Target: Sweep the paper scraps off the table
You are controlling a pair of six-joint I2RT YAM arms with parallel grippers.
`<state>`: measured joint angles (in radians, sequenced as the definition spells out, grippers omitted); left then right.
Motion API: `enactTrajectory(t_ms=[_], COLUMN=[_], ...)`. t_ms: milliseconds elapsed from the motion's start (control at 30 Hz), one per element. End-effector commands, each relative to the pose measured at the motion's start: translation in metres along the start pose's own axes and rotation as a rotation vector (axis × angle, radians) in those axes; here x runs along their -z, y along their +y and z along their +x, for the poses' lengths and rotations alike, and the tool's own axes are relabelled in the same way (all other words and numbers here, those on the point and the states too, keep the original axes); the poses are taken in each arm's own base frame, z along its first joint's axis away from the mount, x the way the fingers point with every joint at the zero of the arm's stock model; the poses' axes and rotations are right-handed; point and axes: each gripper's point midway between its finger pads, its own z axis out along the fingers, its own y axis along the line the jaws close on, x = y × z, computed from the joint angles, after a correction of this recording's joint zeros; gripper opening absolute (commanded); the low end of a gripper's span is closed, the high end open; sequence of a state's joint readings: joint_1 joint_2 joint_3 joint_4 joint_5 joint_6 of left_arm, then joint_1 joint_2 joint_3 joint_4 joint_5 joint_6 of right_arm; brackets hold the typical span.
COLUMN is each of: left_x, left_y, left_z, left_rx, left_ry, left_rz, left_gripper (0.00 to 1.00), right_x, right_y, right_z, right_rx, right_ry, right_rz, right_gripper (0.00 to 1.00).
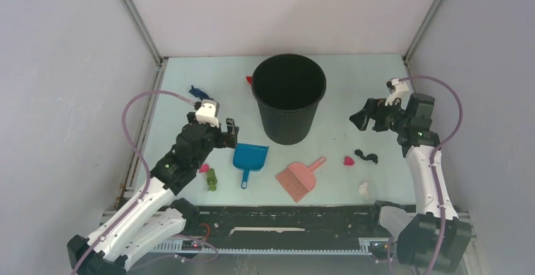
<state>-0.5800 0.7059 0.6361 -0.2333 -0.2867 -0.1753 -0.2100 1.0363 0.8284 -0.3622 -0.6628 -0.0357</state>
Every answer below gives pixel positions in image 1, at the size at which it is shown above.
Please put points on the magenta paper scrap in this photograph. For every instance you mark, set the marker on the magenta paper scrap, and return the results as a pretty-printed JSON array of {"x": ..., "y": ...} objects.
[{"x": 348, "y": 161}]

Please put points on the left aluminium corner post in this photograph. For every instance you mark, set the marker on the left aluminium corner post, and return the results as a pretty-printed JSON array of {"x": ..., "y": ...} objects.
[{"x": 142, "y": 29}]

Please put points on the large dark blue paper scrap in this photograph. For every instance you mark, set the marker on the large dark blue paper scrap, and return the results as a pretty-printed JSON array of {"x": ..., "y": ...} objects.
[{"x": 199, "y": 93}]

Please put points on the white paper scrap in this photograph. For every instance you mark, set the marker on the white paper scrap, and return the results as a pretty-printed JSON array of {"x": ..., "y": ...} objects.
[{"x": 363, "y": 190}]

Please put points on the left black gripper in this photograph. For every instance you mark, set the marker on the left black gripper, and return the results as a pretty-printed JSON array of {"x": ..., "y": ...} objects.
[{"x": 224, "y": 140}]

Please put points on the pink hand brush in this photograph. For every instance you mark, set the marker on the pink hand brush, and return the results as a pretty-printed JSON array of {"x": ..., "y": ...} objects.
[{"x": 298, "y": 179}]

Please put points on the black plastic trash bin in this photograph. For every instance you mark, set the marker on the black plastic trash bin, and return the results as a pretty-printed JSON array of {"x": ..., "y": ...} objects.
[{"x": 288, "y": 89}]

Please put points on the blue plastic dustpan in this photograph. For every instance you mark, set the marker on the blue plastic dustpan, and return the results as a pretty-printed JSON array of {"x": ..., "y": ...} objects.
[{"x": 249, "y": 158}]

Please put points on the black paper scrap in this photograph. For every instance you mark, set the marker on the black paper scrap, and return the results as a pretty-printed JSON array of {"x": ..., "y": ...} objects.
[{"x": 369, "y": 157}]

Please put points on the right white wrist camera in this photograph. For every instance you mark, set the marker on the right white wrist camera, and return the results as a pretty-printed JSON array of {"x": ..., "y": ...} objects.
[{"x": 397, "y": 89}]

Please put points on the aluminium corner post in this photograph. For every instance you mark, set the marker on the aluminium corner post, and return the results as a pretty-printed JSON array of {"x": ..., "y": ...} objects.
[
  {"x": 421, "y": 31},
  {"x": 142, "y": 29}
]

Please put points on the pink paper scrap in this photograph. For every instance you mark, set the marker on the pink paper scrap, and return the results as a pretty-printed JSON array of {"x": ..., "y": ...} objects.
[{"x": 204, "y": 168}]

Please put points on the green paper scrap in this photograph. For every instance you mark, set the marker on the green paper scrap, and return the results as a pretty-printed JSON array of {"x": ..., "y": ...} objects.
[{"x": 211, "y": 179}]

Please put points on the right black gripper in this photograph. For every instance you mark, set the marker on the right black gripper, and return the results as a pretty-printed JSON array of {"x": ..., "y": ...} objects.
[{"x": 361, "y": 118}]

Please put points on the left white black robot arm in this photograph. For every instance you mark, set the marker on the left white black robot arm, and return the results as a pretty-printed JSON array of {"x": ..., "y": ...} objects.
[{"x": 154, "y": 213}]

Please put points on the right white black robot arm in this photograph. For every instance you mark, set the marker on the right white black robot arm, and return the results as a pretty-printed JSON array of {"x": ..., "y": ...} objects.
[{"x": 434, "y": 235}]

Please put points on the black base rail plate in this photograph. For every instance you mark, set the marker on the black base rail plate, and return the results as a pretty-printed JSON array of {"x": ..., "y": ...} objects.
[{"x": 289, "y": 228}]

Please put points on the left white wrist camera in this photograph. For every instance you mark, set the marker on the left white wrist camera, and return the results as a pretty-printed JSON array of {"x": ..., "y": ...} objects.
[{"x": 207, "y": 113}]

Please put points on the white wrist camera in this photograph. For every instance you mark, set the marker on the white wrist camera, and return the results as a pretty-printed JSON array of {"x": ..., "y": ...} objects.
[
  {"x": 397, "y": 89},
  {"x": 207, "y": 113}
]

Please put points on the right aluminium corner post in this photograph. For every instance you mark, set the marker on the right aluminium corner post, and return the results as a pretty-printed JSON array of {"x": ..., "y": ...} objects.
[{"x": 421, "y": 31}]

